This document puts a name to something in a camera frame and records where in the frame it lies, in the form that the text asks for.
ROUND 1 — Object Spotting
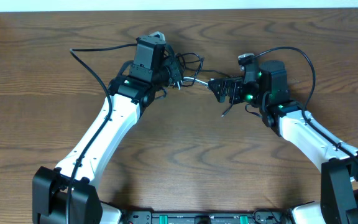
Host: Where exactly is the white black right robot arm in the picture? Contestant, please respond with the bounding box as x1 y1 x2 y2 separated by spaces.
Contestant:
208 55 358 223

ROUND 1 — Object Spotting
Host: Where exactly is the black usb cable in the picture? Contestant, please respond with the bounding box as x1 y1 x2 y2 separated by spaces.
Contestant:
163 52 234 118

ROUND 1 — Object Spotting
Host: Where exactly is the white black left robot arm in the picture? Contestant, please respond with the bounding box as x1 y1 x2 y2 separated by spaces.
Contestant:
32 32 183 223

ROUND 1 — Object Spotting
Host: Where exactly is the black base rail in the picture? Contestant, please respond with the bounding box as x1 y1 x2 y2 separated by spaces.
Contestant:
118 209 293 224

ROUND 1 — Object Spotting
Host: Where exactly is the white usb cable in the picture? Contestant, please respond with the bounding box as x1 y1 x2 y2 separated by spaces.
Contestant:
180 76 213 90

